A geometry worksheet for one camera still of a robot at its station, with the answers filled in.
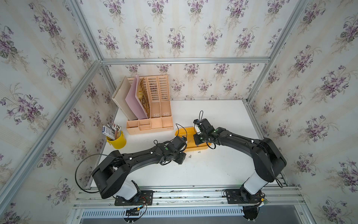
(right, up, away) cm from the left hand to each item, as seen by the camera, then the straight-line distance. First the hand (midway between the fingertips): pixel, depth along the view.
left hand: (183, 158), depth 84 cm
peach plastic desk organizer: (-16, +24, +13) cm, 31 cm away
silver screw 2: (+5, 0, +4) cm, 6 cm away
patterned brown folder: (-29, +40, +14) cm, 51 cm away
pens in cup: (-44, +16, 0) cm, 46 cm away
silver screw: (+10, +2, +6) cm, 12 cm away
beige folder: (-39, +38, -1) cm, 55 cm away
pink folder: (-32, +35, +1) cm, 48 cm away
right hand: (+8, +11, +6) cm, 15 cm away
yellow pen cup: (-42, +8, +3) cm, 42 cm away
